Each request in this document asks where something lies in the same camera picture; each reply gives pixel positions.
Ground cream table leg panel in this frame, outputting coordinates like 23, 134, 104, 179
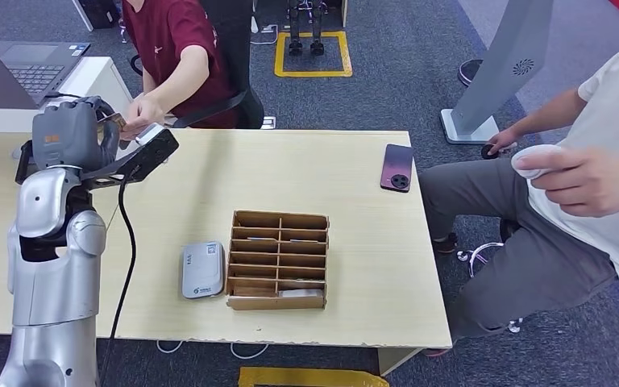
377, 347, 426, 377

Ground grey kiosk stand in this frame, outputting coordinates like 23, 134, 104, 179
440, 0, 554, 146

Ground white desk riser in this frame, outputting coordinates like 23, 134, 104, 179
0, 56, 135, 161

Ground black payment terminal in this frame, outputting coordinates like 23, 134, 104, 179
15, 139, 35, 185

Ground tan room key card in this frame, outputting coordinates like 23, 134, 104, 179
98, 112, 128, 132

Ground black round controller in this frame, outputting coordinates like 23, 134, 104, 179
481, 141, 519, 160

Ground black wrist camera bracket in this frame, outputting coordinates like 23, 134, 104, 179
77, 127, 180, 190

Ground black cabinet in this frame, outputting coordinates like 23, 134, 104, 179
70, 0, 121, 32

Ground white power strip cable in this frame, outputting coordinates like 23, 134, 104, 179
249, 31, 280, 48

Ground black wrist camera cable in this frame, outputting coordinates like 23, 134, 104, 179
98, 178, 138, 387

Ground background humanoid robot legs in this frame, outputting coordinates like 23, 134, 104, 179
286, 0, 326, 58

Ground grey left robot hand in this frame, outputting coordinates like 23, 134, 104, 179
31, 98, 124, 172

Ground grey laptop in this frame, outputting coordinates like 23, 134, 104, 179
0, 19, 92, 110

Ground cardboard slotted card organizer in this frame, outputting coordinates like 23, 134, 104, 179
226, 210, 330, 311

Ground customer person's left hand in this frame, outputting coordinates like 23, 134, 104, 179
119, 94, 166, 141

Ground chrome stool base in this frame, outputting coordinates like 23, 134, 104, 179
456, 241, 524, 335

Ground customer person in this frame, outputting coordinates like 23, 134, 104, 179
118, 0, 241, 141

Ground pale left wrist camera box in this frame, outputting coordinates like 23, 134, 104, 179
135, 123, 165, 146

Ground operator person's right hand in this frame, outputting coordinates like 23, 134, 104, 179
486, 127, 521, 155

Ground grey card reader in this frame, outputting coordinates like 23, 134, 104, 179
181, 241, 226, 300

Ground black office chair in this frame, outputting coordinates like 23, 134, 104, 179
129, 0, 276, 131

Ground operator person's left hand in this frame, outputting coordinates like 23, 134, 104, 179
514, 147, 619, 219

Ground round dark floor disc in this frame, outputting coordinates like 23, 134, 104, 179
456, 58, 484, 88

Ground dark purple smartphone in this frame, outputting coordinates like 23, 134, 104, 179
380, 144, 414, 194

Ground white handheld controller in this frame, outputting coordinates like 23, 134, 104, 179
510, 144, 567, 180

